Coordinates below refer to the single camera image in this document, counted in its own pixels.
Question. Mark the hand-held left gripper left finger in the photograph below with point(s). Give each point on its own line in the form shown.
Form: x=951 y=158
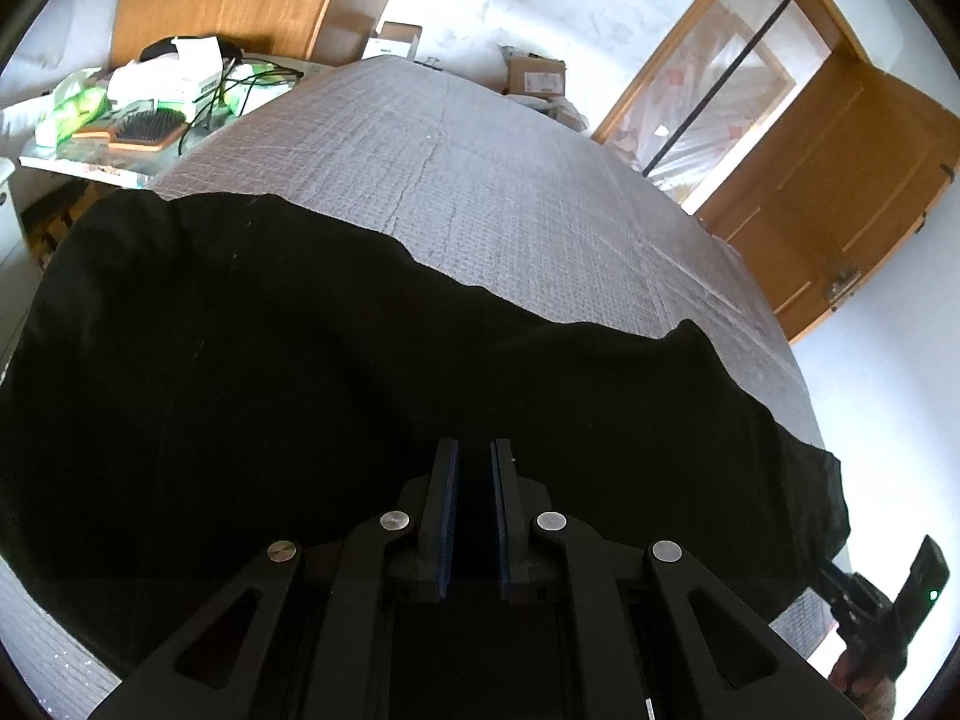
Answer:
x=448 y=517

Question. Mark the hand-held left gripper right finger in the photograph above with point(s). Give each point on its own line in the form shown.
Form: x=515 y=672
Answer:
x=500 y=517

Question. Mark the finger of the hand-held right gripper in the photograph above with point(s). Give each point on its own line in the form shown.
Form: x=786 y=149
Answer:
x=834 y=579

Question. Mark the black fleece garment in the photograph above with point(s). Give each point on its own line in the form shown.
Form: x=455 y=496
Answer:
x=262 y=375

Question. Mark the person's right hand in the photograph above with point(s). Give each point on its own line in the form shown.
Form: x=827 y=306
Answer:
x=874 y=699

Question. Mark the silver quilted foil mat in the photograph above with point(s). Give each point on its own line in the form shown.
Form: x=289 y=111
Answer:
x=510 y=202

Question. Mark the wooden door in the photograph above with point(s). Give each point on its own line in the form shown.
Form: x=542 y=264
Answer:
x=847 y=180

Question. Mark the grey parcel bags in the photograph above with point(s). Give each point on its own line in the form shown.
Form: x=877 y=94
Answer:
x=566 y=112

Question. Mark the brown cardboard box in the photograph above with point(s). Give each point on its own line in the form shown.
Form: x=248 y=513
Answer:
x=536 y=76

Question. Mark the black curtain strip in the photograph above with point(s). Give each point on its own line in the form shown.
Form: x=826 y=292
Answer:
x=712 y=90

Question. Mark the small white box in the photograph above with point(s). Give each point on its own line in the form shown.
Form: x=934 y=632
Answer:
x=394 y=41

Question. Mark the wooden hairbrush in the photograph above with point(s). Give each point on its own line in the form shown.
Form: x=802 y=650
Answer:
x=142 y=131

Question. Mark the clear printed door curtain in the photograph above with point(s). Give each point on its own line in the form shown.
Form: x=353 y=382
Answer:
x=720 y=67

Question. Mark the white bedside table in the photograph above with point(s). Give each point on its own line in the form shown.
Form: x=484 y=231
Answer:
x=75 y=163

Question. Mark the white packaging pile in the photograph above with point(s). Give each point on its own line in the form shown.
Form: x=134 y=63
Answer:
x=172 y=75

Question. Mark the green tissue packet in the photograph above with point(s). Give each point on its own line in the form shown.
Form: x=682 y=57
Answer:
x=71 y=116

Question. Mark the wooden door frame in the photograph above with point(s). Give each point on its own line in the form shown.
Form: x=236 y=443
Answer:
x=675 y=45

